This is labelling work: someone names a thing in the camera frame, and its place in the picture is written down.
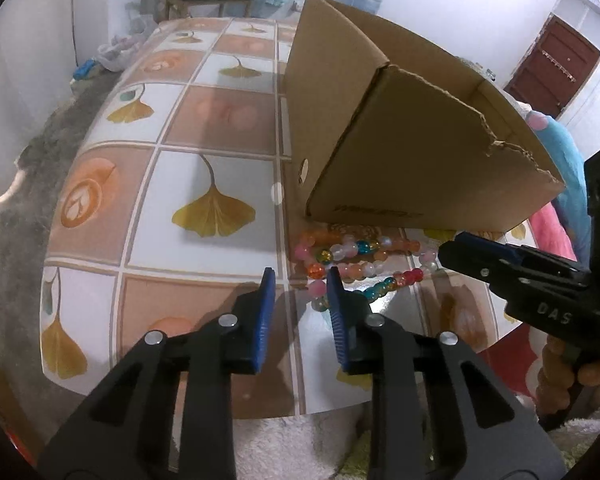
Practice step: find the white plastic bag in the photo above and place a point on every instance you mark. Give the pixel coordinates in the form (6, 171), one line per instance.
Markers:
(120, 52)

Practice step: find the blue pillow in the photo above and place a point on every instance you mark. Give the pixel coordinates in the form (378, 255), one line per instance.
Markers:
(570, 160)

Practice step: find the tile-print table cover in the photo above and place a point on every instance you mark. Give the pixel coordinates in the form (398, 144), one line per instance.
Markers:
(205, 125)

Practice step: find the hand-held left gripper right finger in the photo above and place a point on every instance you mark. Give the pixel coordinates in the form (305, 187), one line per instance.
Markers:
(337, 325)

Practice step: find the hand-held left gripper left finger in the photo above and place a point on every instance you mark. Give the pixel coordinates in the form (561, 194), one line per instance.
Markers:
(262, 320)

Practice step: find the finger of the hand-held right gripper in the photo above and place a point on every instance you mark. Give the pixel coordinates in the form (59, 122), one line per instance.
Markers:
(472, 267)
(490, 246)

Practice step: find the person's right hand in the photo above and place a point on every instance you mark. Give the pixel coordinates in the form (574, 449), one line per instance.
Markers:
(555, 380)

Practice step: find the brown cardboard box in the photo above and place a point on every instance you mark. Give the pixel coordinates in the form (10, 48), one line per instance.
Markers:
(430, 160)

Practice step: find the small blue plastic item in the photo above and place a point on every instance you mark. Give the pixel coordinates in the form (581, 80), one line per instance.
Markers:
(83, 68)

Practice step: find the brown door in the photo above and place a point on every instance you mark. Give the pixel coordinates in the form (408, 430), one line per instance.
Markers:
(555, 70)

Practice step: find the white fluffy rug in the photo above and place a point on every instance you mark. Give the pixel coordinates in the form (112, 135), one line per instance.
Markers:
(290, 445)

